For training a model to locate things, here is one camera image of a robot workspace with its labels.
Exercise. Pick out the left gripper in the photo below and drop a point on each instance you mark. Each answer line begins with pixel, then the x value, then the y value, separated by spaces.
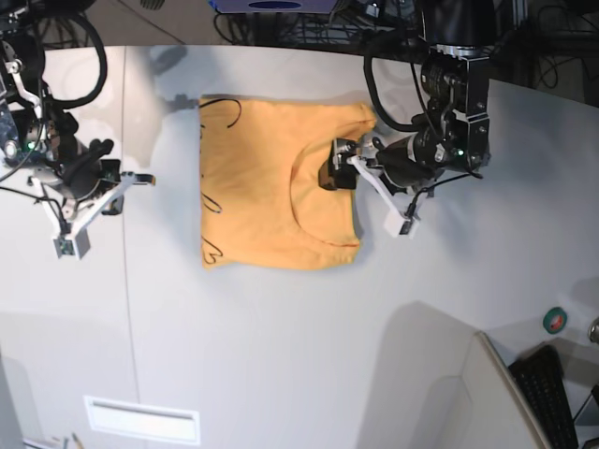
pixel 406 165

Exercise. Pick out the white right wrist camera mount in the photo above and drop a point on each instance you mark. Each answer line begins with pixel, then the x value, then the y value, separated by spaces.
pixel 71 219

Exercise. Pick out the yellow orange t-shirt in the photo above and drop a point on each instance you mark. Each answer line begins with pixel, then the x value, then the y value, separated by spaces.
pixel 261 202

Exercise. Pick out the white rectangular table inset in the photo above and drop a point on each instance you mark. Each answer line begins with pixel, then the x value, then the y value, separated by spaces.
pixel 145 422

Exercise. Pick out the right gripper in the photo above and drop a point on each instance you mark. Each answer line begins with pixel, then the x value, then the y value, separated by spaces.
pixel 84 173

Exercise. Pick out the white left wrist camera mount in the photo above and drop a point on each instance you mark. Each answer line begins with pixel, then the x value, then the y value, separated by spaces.
pixel 401 219

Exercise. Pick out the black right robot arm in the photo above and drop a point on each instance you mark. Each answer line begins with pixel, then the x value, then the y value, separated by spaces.
pixel 38 130

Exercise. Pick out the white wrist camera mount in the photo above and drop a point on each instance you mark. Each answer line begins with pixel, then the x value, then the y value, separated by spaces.
pixel 401 219
pixel 71 219

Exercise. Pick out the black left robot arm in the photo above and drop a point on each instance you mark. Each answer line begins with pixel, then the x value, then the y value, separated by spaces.
pixel 444 43

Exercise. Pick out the metal knob at edge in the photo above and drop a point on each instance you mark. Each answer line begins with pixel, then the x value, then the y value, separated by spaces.
pixel 593 331

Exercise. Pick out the white partition panel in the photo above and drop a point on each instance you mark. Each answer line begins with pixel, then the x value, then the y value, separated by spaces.
pixel 439 383

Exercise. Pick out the green tape roll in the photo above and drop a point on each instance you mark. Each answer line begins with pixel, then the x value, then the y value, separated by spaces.
pixel 555 320

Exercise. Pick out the black keyboard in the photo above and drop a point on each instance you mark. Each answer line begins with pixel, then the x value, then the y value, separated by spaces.
pixel 539 378

